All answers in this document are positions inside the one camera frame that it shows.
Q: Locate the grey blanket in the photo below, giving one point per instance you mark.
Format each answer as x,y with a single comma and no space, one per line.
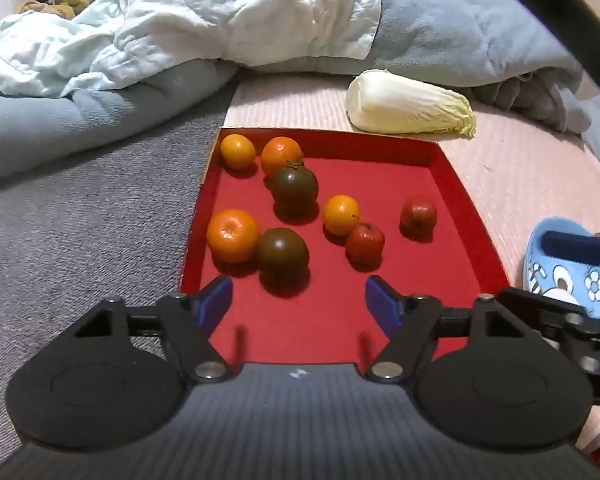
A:
80,240

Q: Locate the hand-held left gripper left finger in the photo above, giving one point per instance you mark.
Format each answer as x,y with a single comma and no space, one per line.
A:
214,305

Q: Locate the dark green-brown tomato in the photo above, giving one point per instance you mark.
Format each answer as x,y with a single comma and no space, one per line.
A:
294,189
282,255

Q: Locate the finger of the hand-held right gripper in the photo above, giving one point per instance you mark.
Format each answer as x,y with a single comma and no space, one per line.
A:
572,246
587,340

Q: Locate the orange mandarin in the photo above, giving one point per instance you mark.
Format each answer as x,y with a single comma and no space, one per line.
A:
280,152
232,236

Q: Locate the light blue fleece blanket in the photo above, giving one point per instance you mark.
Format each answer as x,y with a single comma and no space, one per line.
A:
455,25

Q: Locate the small red apple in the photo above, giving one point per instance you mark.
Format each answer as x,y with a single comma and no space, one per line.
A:
364,244
418,215

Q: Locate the mustard cloth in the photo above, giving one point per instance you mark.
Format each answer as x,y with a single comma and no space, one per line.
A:
67,2

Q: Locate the pink ribbed bed sheet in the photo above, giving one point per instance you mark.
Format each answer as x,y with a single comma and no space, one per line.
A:
520,160

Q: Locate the napa cabbage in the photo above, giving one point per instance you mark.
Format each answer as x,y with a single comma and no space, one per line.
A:
405,102

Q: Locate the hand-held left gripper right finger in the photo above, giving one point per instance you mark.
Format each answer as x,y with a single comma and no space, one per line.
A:
382,305

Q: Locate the blue cartoon plate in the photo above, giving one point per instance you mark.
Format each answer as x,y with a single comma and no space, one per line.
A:
535,255

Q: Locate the white quilt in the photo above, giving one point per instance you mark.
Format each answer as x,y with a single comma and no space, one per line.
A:
205,15

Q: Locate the grey garment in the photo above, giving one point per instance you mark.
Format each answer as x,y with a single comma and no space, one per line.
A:
535,95

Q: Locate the yellow-orange kumquat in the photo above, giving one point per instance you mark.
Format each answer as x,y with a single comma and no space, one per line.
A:
341,215
237,151

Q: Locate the red tray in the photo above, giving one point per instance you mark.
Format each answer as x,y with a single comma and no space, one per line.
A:
420,280

